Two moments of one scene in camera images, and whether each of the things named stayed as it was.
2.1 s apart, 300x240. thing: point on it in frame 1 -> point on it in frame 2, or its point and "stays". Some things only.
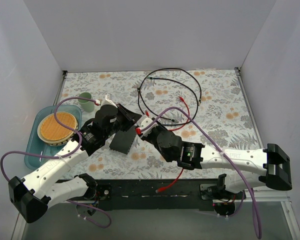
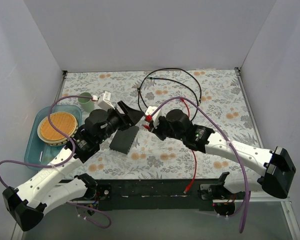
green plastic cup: (88, 105) stays
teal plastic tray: (35, 144) stays
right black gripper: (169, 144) -> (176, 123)
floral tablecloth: (208, 106) stays
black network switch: (122, 141) stays
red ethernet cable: (163, 189) -> (190, 185)
